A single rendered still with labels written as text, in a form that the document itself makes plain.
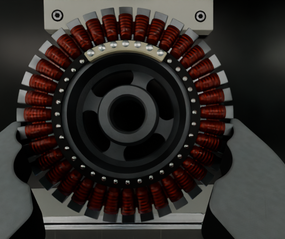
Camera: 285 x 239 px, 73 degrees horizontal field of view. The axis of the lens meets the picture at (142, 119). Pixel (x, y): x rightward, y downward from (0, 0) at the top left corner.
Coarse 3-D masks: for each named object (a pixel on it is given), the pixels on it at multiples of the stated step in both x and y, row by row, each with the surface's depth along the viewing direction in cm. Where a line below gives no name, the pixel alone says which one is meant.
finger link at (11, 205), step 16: (16, 128) 10; (0, 144) 9; (16, 144) 9; (0, 160) 8; (16, 160) 8; (0, 176) 7; (16, 176) 7; (0, 192) 6; (16, 192) 6; (32, 192) 7; (0, 208) 6; (16, 208) 6; (32, 208) 6; (0, 224) 6; (16, 224) 6; (32, 224) 6
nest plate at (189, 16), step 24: (48, 0) 17; (72, 0) 17; (96, 0) 17; (120, 0) 17; (144, 0) 17; (168, 0) 17; (192, 0) 17; (48, 24) 17; (168, 24) 17; (192, 24) 17
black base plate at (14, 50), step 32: (0, 0) 18; (32, 0) 18; (224, 0) 18; (256, 0) 18; (0, 32) 18; (32, 32) 18; (224, 32) 18; (256, 32) 18; (0, 64) 18; (224, 64) 18; (256, 64) 19; (0, 96) 18; (160, 96) 18; (256, 96) 19; (0, 128) 18; (96, 128) 18; (128, 128) 18; (256, 128) 19; (32, 160) 18
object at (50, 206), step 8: (208, 184) 21; (40, 192) 20; (48, 192) 20; (184, 192) 21; (208, 192) 21; (40, 200) 20; (48, 200) 21; (56, 200) 21; (168, 200) 21; (192, 200) 21; (200, 200) 21; (208, 200) 21; (40, 208) 21; (48, 208) 21; (56, 208) 21; (64, 208) 21; (120, 208) 21; (136, 208) 21; (152, 208) 21; (184, 208) 21; (192, 208) 21; (200, 208) 21; (48, 216) 21; (56, 216) 21; (64, 216) 21
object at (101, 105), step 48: (48, 48) 9; (96, 48) 10; (144, 48) 10; (192, 48) 10; (48, 96) 9; (96, 96) 12; (144, 96) 11; (192, 96) 10; (48, 144) 9; (192, 144) 10; (96, 192) 9; (144, 192) 9; (192, 192) 10
